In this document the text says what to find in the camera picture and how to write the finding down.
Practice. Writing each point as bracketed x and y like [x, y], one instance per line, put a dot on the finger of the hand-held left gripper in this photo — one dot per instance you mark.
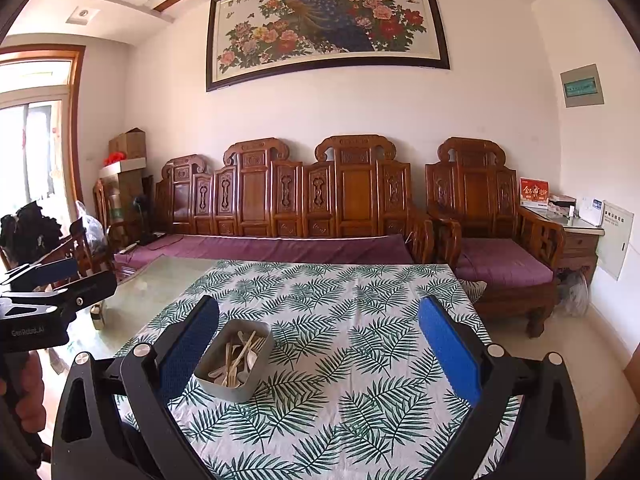
[57, 271]
[80, 292]

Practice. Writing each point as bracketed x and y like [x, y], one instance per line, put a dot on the clear plastic bag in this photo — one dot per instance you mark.
[572, 294]

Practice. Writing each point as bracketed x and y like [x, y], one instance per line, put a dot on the person's left forearm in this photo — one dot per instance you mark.
[20, 450]

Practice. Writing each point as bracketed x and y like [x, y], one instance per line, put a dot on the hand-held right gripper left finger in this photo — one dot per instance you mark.
[192, 340]

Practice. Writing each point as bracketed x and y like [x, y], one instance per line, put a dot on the black standing fan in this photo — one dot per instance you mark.
[142, 207]

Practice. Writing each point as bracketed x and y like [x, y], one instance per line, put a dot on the white wall cabinet door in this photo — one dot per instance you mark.
[616, 240]

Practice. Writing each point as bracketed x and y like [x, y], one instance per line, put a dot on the white box with blue label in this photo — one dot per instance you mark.
[591, 210]

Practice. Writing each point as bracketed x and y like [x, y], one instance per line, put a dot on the flat white box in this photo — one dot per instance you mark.
[122, 167]

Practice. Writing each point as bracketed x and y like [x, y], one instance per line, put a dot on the black clothing pile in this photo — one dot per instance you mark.
[27, 230]

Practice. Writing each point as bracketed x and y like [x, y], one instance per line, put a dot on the red ornament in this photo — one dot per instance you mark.
[112, 158]

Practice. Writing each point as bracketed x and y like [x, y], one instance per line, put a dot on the white plastic bag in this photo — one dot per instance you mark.
[92, 230]

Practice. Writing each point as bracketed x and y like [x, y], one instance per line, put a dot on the wooden side table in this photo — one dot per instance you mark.
[580, 245]

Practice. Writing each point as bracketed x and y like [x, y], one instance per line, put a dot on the wooden dining chair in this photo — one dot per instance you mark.
[80, 255]
[102, 200]

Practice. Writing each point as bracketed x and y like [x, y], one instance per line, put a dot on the red gift box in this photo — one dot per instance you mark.
[534, 194]

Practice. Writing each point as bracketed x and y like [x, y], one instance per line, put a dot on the rectangular metal tray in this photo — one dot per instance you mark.
[225, 390]

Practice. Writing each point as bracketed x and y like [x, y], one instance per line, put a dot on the purple armchair cushion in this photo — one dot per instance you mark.
[500, 260]

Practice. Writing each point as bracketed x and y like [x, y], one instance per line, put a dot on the wooden door frame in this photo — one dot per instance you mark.
[77, 125]

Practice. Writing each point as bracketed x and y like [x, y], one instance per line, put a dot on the long purple sofa cushion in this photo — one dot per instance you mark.
[250, 249]

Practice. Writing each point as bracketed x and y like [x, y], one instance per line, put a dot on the brown cardboard box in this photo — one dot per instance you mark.
[127, 144]

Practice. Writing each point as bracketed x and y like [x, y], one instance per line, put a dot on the framed peacock flower painting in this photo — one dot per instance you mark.
[325, 20]

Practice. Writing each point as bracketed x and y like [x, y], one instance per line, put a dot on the grey wall electrical panel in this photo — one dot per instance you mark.
[581, 86]

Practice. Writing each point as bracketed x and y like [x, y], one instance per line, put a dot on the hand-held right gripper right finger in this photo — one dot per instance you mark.
[450, 350]

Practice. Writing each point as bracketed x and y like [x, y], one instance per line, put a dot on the carved wooden armchair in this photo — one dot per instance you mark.
[475, 195]

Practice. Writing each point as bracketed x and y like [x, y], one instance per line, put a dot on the wooden block with black band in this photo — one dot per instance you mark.
[97, 317]

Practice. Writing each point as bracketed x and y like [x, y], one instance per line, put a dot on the stack of cardboard boxes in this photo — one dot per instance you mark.
[125, 200]

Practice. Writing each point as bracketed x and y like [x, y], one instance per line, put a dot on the person's left hand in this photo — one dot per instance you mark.
[31, 377]

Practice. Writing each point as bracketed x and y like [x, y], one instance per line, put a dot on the leaf print tablecloth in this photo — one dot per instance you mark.
[350, 310]

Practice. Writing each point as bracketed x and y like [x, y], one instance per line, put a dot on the carved wooden sofa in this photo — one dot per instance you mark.
[260, 195]

